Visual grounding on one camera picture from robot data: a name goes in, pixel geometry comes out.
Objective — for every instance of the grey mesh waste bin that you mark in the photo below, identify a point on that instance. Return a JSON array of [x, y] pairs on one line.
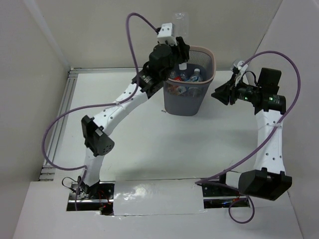
[[203, 59]]

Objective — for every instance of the blue label bottle white cap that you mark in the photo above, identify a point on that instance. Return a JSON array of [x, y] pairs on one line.
[[180, 91]]

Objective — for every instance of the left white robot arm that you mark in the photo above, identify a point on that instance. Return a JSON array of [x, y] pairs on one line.
[[97, 129]]

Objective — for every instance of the white taped front panel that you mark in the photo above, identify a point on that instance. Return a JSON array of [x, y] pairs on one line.
[[157, 197]]

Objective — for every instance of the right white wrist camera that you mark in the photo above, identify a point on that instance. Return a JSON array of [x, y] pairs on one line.
[[239, 66]]

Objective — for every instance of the clear unlabelled plastic bottle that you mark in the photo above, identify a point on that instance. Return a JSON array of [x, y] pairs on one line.
[[181, 22]]

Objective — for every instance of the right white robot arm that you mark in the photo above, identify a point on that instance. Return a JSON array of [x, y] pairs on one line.
[[268, 179]]

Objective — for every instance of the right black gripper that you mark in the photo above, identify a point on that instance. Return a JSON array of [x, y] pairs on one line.
[[223, 92]]

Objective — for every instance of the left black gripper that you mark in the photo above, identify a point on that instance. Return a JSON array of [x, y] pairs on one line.
[[183, 50]]

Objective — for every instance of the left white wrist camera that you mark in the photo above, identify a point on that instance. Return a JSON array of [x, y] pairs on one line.
[[166, 34]]

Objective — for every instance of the aluminium frame rail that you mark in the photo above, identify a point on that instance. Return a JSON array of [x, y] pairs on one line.
[[150, 143]]

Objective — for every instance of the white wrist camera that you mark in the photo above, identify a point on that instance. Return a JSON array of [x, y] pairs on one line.
[[166, 34], [239, 66]]

